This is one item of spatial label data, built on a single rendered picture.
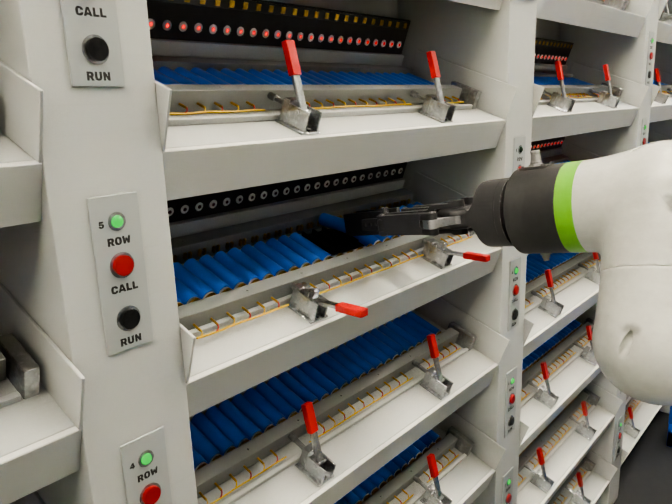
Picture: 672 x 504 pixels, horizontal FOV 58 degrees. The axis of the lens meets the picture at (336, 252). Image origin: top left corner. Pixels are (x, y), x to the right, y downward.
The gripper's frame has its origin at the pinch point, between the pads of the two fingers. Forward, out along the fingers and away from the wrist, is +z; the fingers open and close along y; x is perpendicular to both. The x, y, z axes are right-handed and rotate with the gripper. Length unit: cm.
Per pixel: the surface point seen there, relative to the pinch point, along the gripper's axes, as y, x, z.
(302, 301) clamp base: 17.1, 6.1, -2.7
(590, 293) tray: -72, 28, 0
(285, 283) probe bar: 17.4, 4.1, -0.7
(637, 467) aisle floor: -125, 98, 10
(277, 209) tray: 6.5, -3.4, 10.7
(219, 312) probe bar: 26.4, 4.9, -0.4
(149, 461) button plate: 38.7, 14.0, -4.4
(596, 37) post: -96, -29, 2
